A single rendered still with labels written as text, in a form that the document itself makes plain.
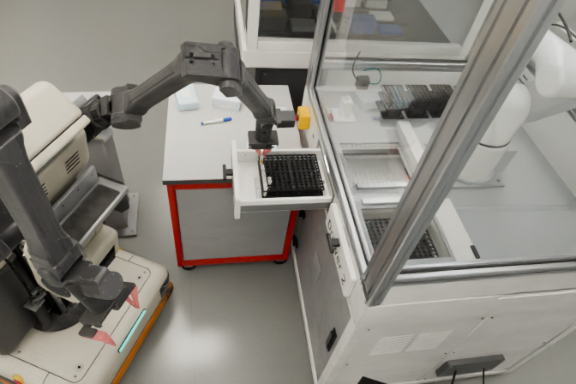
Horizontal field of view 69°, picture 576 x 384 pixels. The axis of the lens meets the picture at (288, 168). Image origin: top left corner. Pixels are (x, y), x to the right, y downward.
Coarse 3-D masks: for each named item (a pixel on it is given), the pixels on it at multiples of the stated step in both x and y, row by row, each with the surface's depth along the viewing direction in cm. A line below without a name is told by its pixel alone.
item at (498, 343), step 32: (320, 224) 171; (320, 256) 172; (320, 288) 173; (320, 320) 174; (352, 320) 131; (448, 320) 135; (480, 320) 141; (512, 320) 145; (544, 320) 150; (320, 352) 176; (352, 352) 147; (384, 352) 152; (416, 352) 157; (448, 352) 163; (480, 352) 169; (512, 352) 175
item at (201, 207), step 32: (288, 96) 208; (192, 128) 184; (224, 128) 187; (288, 128) 192; (192, 160) 171; (224, 160) 173; (192, 192) 173; (224, 192) 175; (192, 224) 188; (224, 224) 192; (256, 224) 195; (288, 224) 200; (192, 256) 208; (224, 256) 212; (256, 256) 216
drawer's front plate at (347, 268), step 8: (336, 208) 141; (328, 216) 146; (336, 216) 139; (336, 224) 137; (328, 232) 147; (336, 232) 138; (344, 232) 135; (344, 240) 133; (344, 248) 131; (336, 256) 138; (344, 256) 130; (336, 264) 138; (344, 264) 130; (352, 264) 127; (344, 272) 130; (352, 272) 125; (352, 280) 124; (344, 288) 131; (352, 288) 127; (344, 296) 131
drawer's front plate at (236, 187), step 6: (234, 144) 156; (234, 150) 154; (234, 156) 152; (234, 162) 150; (234, 168) 148; (234, 174) 146; (234, 180) 144; (234, 186) 143; (234, 192) 144; (234, 198) 145; (240, 198) 139; (234, 204) 146; (240, 204) 141; (234, 210) 147
